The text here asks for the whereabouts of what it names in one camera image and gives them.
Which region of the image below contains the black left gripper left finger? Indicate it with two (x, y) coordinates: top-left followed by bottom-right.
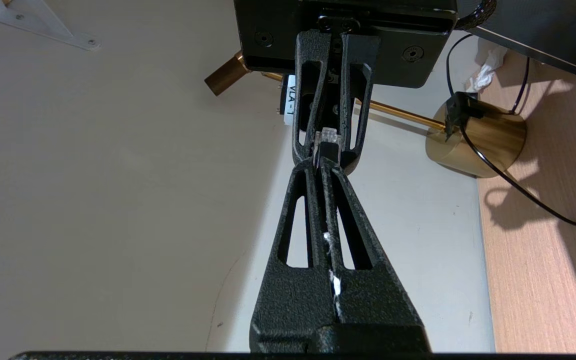
(249, 160), (343, 353)

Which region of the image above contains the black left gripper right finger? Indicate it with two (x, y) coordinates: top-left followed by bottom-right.
(313, 159), (431, 353)

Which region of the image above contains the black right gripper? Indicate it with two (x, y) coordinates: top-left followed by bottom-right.
(233, 0), (459, 175)

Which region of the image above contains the black ethernet cable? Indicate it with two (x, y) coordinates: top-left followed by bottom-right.
(313, 127), (344, 168)

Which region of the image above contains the small white connector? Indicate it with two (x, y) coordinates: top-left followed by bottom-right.
(467, 37), (510, 93)

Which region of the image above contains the brass desk lamp dark shade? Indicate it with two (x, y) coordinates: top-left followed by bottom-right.
(204, 50), (528, 179)

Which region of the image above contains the black box with bag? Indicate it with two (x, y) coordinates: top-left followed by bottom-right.
(468, 0), (576, 77)

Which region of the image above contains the black square switch box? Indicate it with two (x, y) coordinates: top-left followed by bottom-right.
(443, 91), (486, 141)

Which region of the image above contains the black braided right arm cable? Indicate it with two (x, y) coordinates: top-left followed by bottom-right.
(455, 0), (498, 31)

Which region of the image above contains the black lamp power cord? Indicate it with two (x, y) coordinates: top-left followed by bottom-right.
(445, 32), (576, 229)

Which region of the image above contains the white metal shelf bracket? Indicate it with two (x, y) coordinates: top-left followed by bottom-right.
(0, 0), (102, 51)

